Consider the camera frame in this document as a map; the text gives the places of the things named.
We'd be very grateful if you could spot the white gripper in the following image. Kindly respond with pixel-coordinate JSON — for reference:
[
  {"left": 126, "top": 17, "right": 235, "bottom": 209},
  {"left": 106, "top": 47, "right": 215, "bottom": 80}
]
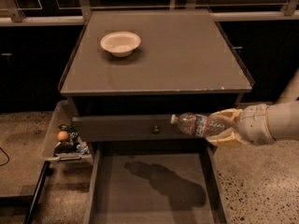
[{"left": 207, "top": 104, "right": 275, "bottom": 147}]

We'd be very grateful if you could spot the clear plastic water bottle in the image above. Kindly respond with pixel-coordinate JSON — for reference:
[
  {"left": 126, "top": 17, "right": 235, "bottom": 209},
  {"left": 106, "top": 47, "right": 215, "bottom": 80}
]
[{"left": 170, "top": 113, "right": 235, "bottom": 138}]

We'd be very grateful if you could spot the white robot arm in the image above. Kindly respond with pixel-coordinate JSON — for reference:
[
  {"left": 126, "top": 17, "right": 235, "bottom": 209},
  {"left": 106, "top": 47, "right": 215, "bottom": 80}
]
[{"left": 206, "top": 101, "right": 299, "bottom": 147}]

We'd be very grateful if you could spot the white robot base leg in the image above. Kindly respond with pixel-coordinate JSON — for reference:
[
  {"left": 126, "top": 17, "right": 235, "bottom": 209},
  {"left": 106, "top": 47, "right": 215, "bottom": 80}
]
[{"left": 277, "top": 68, "right": 299, "bottom": 104}]

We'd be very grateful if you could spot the round metal drawer knob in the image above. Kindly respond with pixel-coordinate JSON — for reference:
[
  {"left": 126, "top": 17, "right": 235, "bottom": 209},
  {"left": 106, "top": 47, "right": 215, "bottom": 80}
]
[{"left": 152, "top": 125, "right": 161, "bottom": 134}]

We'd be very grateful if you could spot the grey open middle drawer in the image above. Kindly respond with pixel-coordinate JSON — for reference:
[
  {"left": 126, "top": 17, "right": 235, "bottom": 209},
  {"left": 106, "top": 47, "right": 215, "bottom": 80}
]
[{"left": 83, "top": 140, "right": 232, "bottom": 224}]

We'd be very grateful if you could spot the grey top drawer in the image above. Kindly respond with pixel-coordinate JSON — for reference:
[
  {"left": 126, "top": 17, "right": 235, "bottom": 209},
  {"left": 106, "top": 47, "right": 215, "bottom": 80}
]
[{"left": 73, "top": 115, "right": 200, "bottom": 142}]

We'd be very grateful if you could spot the grey wooden drawer cabinet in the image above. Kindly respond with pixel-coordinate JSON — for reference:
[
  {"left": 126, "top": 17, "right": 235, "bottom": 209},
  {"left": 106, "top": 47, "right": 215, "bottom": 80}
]
[{"left": 57, "top": 8, "right": 255, "bottom": 224}]

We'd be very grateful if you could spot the white paper bowl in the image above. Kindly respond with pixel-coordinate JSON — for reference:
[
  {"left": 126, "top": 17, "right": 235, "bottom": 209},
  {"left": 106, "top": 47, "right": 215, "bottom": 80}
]
[{"left": 100, "top": 32, "right": 141, "bottom": 57}]

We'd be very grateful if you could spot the green snack bag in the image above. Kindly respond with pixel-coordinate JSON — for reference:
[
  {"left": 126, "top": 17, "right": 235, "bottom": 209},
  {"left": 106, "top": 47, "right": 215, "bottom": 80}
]
[{"left": 54, "top": 124, "right": 78, "bottom": 154}]

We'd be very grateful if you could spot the orange fruit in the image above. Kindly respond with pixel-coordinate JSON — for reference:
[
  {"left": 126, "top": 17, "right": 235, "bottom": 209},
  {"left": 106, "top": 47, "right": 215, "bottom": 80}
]
[{"left": 57, "top": 131, "right": 68, "bottom": 141}]

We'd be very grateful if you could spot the black metal bar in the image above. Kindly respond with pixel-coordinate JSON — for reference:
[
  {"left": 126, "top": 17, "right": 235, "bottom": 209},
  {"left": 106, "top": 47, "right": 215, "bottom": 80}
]
[{"left": 23, "top": 161, "right": 50, "bottom": 224}]

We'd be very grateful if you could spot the black floor cable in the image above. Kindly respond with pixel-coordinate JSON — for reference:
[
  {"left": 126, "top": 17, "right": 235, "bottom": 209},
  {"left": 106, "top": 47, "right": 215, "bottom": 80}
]
[{"left": 0, "top": 147, "right": 10, "bottom": 167}]

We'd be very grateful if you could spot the metal railing frame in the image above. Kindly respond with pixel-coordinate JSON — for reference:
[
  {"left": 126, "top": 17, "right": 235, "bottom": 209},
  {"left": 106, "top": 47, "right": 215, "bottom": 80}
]
[{"left": 0, "top": 0, "right": 299, "bottom": 23}]

